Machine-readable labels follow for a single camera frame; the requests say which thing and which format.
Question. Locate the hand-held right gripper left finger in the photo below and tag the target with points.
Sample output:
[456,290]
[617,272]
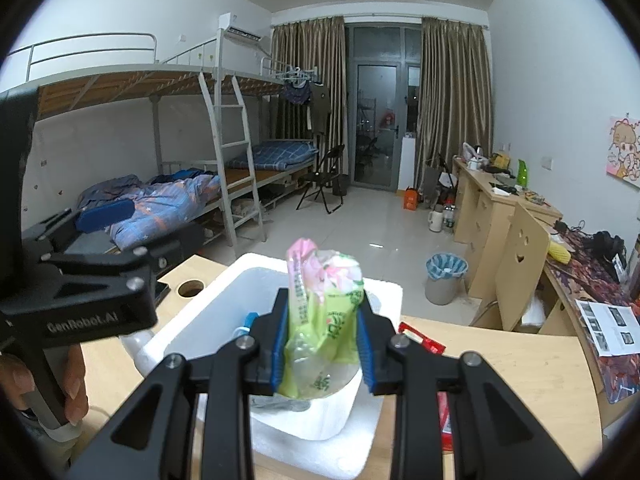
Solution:
[280,340]

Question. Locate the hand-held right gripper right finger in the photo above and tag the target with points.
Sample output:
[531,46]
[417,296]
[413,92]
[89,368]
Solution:
[365,355]

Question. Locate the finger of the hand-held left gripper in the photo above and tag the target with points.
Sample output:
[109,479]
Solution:
[107,212]
[175,250]

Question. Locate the green pink tissue packet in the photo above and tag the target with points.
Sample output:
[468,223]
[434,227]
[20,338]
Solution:
[325,300]

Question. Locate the white foam box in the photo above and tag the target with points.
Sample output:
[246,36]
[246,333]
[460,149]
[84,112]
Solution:
[210,305]

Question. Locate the yellow soft toy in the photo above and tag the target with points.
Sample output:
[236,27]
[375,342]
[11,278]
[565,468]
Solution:
[559,252]

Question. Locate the person's left hand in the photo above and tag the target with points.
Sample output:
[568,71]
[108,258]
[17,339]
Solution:
[75,385]

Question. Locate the blue patterned quilt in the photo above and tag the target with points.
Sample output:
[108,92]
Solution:
[170,200]

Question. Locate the orange red snack packet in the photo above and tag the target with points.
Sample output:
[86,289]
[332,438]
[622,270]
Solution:
[422,339]

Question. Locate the grey trash bin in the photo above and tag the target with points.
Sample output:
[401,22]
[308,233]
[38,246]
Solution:
[445,285]

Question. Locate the white metal bunk bed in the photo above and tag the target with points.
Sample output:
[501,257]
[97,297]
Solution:
[100,85]
[260,87]

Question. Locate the white mug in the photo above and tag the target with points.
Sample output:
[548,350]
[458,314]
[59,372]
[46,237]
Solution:
[436,221]

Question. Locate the orange box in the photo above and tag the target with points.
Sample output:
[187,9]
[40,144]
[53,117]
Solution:
[411,201]

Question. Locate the black folding chair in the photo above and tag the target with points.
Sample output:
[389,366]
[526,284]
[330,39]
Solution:
[322,180]

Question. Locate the light wooden chair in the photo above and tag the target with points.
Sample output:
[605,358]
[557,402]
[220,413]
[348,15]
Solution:
[520,280]

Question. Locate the light wooden desk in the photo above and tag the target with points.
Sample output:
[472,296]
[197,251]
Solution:
[485,210]

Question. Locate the hanging dark clothes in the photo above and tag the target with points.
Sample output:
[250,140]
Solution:
[305,97]

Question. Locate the white kettle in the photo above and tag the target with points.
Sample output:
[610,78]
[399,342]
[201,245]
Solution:
[474,157]

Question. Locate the white air conditioner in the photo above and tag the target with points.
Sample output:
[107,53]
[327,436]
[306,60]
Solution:
[240,27]

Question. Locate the brown curtain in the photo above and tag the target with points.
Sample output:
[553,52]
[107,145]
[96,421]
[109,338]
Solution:
[305,60]
[455,110]

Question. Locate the desk with patterned mat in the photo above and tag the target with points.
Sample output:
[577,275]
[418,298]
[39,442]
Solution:
[585,285]

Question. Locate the yellow bag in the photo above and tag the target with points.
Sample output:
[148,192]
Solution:
[501,161]

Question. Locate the green bottle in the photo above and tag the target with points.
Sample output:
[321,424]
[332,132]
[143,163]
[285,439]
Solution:
[522,175]

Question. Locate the printed paper sheet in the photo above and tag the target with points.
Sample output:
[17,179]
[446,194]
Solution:
[607,327]

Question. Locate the glass balcony door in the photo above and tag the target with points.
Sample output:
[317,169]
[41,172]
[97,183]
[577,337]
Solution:
[380,85]

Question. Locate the black headphones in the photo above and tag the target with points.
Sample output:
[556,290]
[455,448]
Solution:
[607,247]

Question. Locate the pink cartoon wall poster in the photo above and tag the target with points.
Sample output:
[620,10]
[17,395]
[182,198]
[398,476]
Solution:
[624,150]

